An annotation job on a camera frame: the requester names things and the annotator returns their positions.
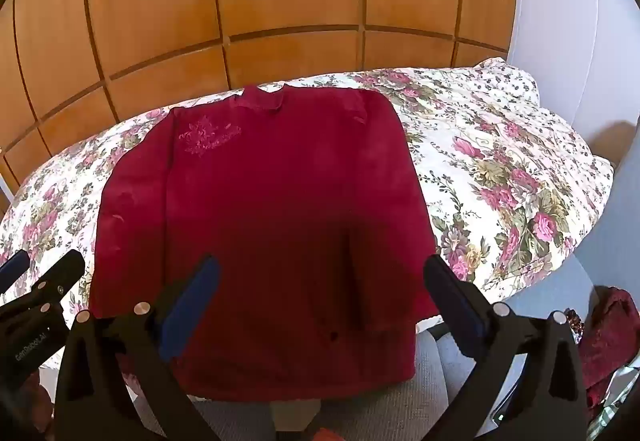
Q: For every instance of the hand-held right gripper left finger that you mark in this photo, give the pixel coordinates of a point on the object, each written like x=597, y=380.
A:
x=192, y=303

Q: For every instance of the floral blanket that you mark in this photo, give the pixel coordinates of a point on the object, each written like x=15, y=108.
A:
x=505, y=181

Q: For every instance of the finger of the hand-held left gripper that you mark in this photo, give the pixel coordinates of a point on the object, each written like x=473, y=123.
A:
x=14, y=265
x=59, y=273

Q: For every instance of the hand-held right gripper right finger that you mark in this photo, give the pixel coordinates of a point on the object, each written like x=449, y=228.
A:
x=456, y=308

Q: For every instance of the wooden wardrobe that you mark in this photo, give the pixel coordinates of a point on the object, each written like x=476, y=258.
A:
x=240, y=11

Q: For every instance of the dark red patterned cloth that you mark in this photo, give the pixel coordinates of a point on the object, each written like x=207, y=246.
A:
x=607, y=341

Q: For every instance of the dark red towel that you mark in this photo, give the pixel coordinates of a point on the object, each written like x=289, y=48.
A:
x=260, y=231

